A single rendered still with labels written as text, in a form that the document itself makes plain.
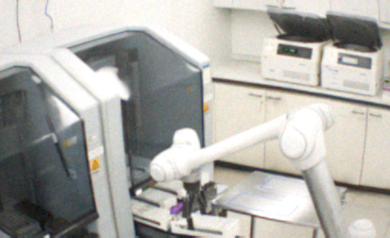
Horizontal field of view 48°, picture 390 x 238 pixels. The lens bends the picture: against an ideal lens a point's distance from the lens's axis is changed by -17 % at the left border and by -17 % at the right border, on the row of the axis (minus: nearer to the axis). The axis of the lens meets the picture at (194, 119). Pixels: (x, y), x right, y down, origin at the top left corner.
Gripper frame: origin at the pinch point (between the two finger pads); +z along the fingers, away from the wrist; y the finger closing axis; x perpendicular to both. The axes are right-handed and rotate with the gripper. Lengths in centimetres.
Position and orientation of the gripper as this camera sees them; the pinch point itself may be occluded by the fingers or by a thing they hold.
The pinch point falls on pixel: (196, 221)
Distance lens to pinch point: 222.0
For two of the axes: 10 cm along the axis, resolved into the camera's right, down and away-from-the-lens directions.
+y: 5.3, -2.8, 8.0
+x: -8.4, -0.4, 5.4
